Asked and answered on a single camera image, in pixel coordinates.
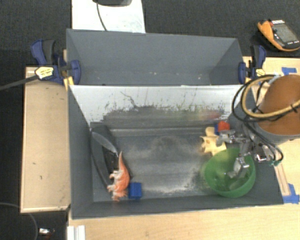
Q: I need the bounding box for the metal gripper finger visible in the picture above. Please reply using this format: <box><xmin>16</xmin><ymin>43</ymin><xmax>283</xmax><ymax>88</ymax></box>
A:
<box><xmin>226</xmin><ymin>154</ymin><xmax>251</xmax><ymax>180</ymax></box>
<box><xmin>216</xmin><ymin>129</ymin><xmax>242</xmax><ymax>146</ymax></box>

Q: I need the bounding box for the red and blue small toy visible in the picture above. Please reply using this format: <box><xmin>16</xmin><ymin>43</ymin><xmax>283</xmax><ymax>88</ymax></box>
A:
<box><xmin>213</xmin><ymin>120</ymin><xmax>231</xmax><ymax>136</ymax></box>

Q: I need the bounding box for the cream toy animal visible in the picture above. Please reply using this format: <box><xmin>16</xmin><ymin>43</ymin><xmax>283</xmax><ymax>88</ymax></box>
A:
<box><xmin>198</xmin><ymin>126</ymin><xmax>227</xmax><ymax>158</ymax></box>

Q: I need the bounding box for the green plastic bowl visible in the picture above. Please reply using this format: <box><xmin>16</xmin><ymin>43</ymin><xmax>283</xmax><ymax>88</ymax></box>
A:
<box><xmin>201</xmin><ymin>147</ymin><xmax>257</xmax><ymax>199</ymax></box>

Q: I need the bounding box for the grey metal bin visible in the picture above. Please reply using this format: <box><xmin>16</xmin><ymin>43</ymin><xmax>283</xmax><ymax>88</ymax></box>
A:
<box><xmin>65</xmin><ymin>28</ymin><xmax>285</xmax><ymax>220</ymax></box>

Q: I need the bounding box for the blue block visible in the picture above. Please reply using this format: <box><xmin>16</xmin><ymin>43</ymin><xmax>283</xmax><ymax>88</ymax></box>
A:
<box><xmin>127</xmin><ymin>181</ymin><xmax>143</xmax><ymax>200</ymax></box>

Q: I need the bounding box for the orange toy dinosaur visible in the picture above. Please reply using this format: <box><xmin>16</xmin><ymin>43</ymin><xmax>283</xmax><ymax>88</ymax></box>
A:
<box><xmin>106</xmin><ymin>150</ymin><xmax>131</xmax><ymax>202</ymax></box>

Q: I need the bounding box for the pale wood board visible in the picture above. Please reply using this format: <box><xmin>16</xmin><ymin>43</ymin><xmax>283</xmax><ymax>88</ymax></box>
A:
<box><xmin>19</xmin><ymin>66</ymin><xmax>72</xmax><ymax>214</ymax></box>

